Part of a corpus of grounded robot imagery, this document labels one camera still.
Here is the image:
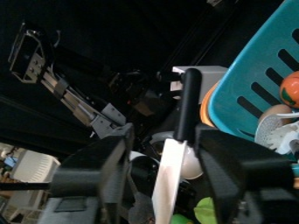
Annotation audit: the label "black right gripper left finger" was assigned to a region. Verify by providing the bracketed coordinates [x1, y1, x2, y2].
[49, 122, 136, 224]

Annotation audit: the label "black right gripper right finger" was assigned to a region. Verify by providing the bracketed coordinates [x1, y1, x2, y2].
[193, 122, 299, 224]

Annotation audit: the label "white toy cleaver black handle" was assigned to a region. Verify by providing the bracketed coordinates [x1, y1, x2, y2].
[151, 67, 204, 224]

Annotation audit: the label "black toy frying pan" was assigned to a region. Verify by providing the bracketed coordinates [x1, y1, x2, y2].
[128, 150, 161, 202]

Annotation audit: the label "white background cabinet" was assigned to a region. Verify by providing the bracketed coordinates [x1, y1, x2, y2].
[9, 149, 61, 207]

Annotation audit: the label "white round toy ladle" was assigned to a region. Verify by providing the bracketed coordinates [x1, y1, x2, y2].
[180, 143, 204, 180]

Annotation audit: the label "grey toy appliance box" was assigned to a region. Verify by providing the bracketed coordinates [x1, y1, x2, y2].
[169, 65, 229, 103]

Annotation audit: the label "white slotted toy spatula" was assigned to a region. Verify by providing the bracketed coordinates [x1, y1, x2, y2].
[255, 112, 299, 156]

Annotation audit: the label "green yellow toy vegetable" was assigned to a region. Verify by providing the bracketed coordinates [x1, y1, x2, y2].
[169, 213, 193, 224]

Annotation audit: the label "beige toy egg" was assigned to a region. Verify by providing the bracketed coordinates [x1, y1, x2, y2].
[257, 103, 295, 125]

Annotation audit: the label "orange toy tomato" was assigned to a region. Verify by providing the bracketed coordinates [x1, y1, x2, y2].
[279, 70, 299, 109]

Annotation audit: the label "teal toy basket orange handles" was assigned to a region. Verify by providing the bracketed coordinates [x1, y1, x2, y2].
[199, 0, 299, 144]

